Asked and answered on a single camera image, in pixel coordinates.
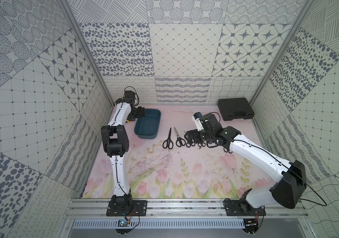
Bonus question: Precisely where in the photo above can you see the black scissors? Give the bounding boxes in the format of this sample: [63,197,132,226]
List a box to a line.
[174,128,186,147]
[162,129,173,150]

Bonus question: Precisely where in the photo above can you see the teal plastic storage box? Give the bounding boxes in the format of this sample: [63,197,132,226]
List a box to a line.
[134,109,161,139]

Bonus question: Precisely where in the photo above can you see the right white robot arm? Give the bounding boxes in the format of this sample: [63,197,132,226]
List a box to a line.
[188,112,311,214]

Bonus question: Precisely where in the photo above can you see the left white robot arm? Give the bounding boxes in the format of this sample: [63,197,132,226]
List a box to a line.
[101,86,146,207]

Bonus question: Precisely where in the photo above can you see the black plastic tool case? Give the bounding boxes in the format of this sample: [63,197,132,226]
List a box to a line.
[218,98,255,121]

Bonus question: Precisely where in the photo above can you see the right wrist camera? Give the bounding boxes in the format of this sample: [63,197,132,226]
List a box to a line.
[192,112,204,131]

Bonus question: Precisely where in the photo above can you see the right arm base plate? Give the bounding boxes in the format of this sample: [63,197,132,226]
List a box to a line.
[223,198,266,217]

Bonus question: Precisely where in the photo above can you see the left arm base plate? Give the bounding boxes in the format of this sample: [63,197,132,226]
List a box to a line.
[107,197,148,217]

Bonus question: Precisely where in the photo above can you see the aluminium mounting rail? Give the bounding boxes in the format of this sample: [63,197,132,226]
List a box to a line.
[63,199,308,219]

